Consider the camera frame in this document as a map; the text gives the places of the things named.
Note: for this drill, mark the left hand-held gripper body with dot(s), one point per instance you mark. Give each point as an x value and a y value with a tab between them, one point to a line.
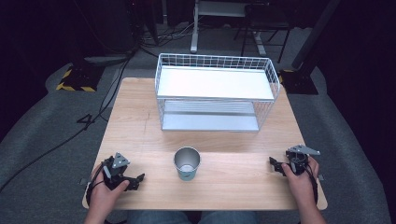
115	161

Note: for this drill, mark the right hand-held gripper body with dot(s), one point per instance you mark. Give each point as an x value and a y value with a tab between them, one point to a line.
299	155

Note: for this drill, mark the person's right hand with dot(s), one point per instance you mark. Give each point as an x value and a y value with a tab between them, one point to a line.
300	186

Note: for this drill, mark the person's left hand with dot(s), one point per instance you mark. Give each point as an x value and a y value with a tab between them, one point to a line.
104	196

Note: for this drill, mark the person's left leg in jeans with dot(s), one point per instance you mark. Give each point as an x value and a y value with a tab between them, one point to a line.
158	217

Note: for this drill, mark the person's leg in jeans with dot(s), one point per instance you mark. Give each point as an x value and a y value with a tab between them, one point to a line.
229	217
158	217

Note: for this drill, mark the metal cup with teal sleeve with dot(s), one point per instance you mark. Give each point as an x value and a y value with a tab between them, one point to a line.
186	163

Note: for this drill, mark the person's right leg in jeans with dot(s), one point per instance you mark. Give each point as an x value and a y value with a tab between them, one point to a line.
229	217

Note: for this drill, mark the black metal chair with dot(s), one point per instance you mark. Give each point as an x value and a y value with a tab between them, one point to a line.
264	21

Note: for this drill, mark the black yellow striped base plate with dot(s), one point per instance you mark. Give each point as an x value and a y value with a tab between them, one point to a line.
299	83
79	81

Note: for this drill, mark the black slanted post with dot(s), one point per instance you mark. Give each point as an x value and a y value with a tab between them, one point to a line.
314	34

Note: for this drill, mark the white metal desk frame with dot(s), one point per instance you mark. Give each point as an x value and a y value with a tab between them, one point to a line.
194	31

